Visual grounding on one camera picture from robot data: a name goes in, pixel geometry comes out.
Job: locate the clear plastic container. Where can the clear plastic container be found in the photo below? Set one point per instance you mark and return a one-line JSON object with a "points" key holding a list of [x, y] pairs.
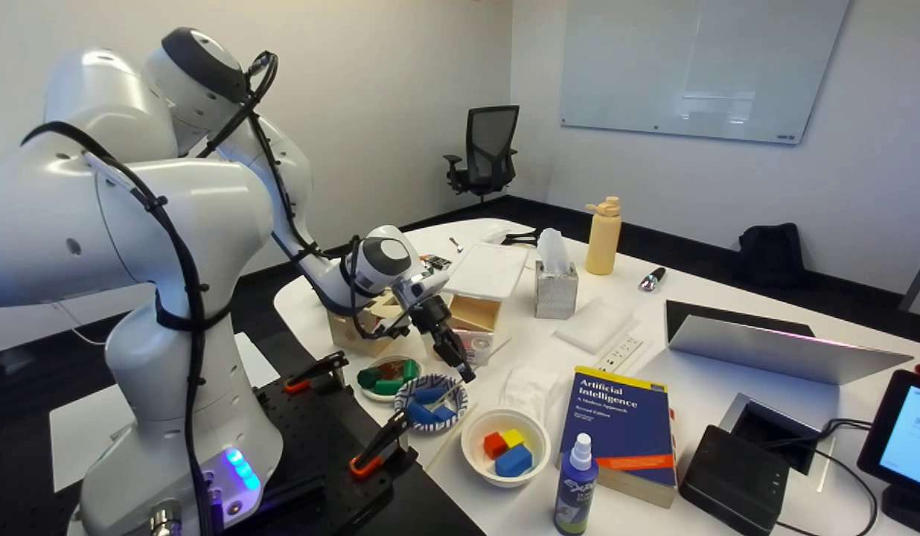
{"points": [[484, 342]]}

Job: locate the white plastic bowl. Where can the white plastic bowl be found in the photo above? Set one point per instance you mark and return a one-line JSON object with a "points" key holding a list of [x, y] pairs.
{"points": [[484, 470]]}

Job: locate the white folded cloth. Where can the white folded cloth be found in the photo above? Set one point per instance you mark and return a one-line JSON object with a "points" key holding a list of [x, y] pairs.
{"points": [[594, 324]]}

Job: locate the black box device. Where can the black box device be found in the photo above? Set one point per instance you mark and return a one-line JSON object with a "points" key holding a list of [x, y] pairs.
{"points": [[732, 480]]}

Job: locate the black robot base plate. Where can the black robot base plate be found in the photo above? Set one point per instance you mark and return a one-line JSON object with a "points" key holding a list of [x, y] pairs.
{"points": [[320, 434]]}

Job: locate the grey laptop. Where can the grey laptop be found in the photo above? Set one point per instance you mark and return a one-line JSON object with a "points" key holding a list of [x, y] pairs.
{"points": [[776, 351]]}

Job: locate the blue toy block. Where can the blue toy block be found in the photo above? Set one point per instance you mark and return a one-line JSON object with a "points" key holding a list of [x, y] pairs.
{"points": [[515, 461]]}

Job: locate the red toy block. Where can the red toy block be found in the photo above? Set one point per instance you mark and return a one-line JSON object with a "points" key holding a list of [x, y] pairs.
{"points": [[496, 443]]}

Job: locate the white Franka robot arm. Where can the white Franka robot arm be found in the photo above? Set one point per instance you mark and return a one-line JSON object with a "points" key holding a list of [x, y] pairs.
{"points": [[82, 218]]}

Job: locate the wall whiteboard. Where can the wall whiteboard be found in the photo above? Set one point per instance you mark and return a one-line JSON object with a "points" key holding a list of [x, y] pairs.
{"points": [[700, 64]]}

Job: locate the small open wooden box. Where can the small open wooden box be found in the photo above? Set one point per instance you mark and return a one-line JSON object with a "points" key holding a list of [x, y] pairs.
{"points": [[473, 314]]}

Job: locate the green bowl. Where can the green bowl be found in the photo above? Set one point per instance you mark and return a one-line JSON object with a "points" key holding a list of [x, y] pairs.
{"points": [[374, 394]]}

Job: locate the small black marker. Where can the small black marker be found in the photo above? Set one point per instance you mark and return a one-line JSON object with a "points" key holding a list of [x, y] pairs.
{"points": [[652, 276]]}

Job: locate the blue paperback book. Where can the blue paperback book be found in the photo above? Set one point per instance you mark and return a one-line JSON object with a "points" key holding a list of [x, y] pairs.
{"points": [[622, 427]]}

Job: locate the wooden shape sorter box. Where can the wooden shape sorter box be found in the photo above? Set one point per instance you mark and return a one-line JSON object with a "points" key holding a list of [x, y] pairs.
{"points": [[380, 324]]}

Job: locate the yellow squeeze bottle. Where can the yellow squeeze bottle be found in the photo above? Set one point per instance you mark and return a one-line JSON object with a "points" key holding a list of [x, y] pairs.
{"points": [[604, 238]]}

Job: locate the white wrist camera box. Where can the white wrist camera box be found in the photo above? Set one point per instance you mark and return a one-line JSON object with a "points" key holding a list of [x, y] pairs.
{"points": [[421, 282]]}

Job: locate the black mesh office chair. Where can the black mesh office chair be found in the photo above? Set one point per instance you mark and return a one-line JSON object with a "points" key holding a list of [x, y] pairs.
{"points": [[490, 148]]}

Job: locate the black orange clamp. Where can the black orange clamp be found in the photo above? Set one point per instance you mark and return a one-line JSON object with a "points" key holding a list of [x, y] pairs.
{"points": [[382, 448], [320, 372]]}

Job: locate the blue white patterned bowl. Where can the blue white patterned bowl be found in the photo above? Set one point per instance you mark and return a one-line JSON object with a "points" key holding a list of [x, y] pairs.
{"points": [[429, 419]]}

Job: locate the black tablet on stand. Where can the black tablet on stand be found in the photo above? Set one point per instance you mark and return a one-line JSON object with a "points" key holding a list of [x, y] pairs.
{"points": [[907, 442]]}

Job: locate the grey tissue box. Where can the grey tissue box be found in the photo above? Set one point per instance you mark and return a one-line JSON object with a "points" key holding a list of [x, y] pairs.
{"points": [[555, 287]]}

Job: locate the brown toy piece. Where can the brown toy piece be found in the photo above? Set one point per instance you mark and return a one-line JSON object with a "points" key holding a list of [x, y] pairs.
{"points": [[388, 372]]}

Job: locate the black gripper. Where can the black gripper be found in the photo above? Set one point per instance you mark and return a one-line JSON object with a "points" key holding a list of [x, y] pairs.
{"points": [[438, 327]]}

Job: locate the yellow toy block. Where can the yellow toy block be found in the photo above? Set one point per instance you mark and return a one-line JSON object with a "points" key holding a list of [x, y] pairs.
{"points": [[512, 434]]}

